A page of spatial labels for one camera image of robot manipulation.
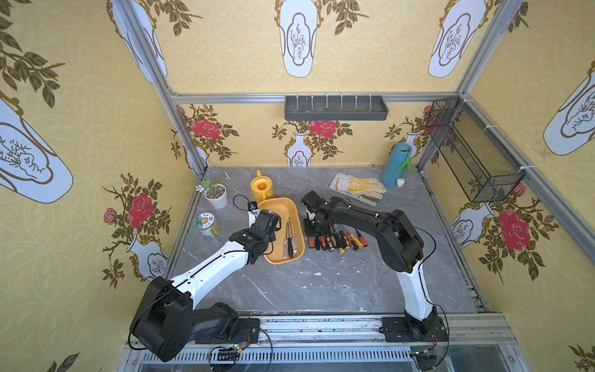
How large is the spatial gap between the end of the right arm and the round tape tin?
0.37 meters

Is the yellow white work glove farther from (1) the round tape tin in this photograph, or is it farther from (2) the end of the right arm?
(1) the round tape tin

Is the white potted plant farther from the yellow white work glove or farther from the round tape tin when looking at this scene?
the yellow white work glove

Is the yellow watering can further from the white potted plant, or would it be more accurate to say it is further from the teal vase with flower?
the teal vase with flower

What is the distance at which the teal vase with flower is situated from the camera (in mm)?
1012

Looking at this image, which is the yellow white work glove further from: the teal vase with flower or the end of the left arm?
the end of the left arm

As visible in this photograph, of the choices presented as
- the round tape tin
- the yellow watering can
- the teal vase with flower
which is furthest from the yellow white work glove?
the round tape tin

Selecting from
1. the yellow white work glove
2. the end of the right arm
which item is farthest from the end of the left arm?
the yellow white work glove

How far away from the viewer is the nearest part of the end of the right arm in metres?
0.69
